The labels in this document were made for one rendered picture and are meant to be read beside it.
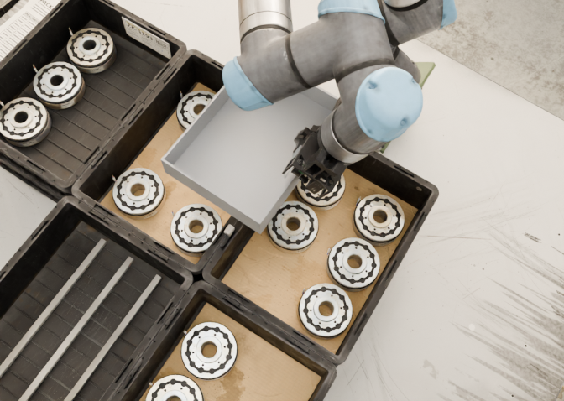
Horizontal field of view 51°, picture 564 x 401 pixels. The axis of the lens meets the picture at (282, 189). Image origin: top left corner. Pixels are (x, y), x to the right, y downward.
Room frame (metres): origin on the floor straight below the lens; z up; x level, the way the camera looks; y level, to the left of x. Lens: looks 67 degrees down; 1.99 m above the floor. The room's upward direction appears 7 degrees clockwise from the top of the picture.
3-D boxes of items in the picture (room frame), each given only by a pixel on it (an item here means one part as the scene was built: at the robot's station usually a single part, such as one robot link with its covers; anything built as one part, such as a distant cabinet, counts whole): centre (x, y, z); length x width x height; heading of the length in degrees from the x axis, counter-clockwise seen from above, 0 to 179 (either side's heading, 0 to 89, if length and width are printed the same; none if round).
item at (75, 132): (0.63, 0.45, 0.87); 0.40 x 0.30 x 0.11; 155
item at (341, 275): (0.34, -0.16, 0.86); 0.10 x 0.10 x 0.01
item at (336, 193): (0.50, -0.08, 0.86); 0.10 x 0.10 x 0.01
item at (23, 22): (0.83, 0.68, 0.70); 0.33 x 0.23 x 0.01; 153
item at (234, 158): (0.48, 0.05, 1.07); 0.27 x 0.20 x 0.05; 153
